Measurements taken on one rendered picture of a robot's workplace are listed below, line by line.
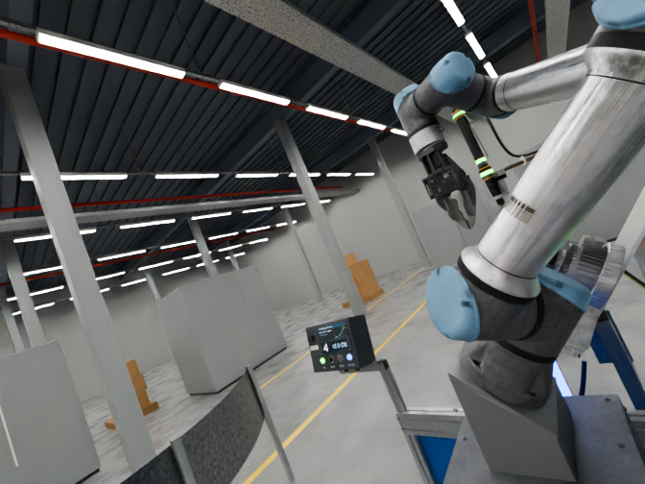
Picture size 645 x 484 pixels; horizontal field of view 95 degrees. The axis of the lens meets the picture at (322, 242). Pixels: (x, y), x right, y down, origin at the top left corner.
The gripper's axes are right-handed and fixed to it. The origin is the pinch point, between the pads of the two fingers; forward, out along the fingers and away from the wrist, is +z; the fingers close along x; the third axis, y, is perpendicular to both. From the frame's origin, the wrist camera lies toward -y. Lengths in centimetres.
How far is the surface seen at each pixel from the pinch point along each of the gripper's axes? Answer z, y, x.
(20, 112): -335, -2, -427
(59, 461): 100, 49, -598
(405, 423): 61, -12, -52
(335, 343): 26, -9, -67
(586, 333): 48, -41, 7
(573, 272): 30, -50, 10
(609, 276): 33, -48, 18
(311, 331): 20, -10, -79
